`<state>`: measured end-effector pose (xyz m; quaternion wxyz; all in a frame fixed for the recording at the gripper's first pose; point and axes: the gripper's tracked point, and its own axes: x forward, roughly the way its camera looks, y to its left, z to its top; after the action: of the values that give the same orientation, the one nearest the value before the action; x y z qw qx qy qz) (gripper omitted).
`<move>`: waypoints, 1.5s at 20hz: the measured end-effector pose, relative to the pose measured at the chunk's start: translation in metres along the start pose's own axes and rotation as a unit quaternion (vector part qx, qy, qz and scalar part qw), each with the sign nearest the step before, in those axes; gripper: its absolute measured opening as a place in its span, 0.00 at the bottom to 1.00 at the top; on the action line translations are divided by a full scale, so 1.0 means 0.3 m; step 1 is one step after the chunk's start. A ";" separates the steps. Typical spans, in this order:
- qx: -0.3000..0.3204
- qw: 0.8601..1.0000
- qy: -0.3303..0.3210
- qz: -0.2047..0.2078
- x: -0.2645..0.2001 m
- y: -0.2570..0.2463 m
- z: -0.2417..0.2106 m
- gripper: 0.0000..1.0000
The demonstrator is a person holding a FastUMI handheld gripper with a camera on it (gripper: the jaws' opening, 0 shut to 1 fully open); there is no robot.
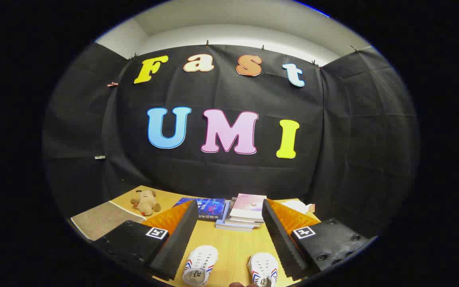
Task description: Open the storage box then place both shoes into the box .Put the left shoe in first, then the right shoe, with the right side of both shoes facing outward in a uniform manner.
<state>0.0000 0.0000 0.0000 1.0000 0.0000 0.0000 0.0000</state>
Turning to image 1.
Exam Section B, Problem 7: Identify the beige fabric storage box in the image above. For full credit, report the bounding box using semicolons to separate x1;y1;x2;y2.
71;201;146;241

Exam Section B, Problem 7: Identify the black backdrop cloth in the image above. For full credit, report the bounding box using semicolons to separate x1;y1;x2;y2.
42;42;419;240

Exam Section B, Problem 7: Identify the dark blue book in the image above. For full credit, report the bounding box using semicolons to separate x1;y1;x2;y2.
173;197;227;221

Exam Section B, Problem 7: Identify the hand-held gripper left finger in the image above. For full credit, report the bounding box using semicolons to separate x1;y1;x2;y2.
93;199;199;281

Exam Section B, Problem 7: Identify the white paperback book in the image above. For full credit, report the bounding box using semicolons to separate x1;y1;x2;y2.
224;207;263;228

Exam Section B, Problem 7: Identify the white canvas shoe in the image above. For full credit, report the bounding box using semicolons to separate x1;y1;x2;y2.
182;245;218;286
248;252;279;287

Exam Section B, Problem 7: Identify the tan plush dog toy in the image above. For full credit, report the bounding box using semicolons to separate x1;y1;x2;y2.
130;189;161;216

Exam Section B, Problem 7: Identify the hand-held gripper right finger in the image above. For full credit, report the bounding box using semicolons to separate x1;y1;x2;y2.
261;199;373;281

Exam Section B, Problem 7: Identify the pale blue book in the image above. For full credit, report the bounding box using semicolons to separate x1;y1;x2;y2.
215;200;256;232

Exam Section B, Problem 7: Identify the white plush toy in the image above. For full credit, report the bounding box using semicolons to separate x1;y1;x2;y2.
281;200;316;214

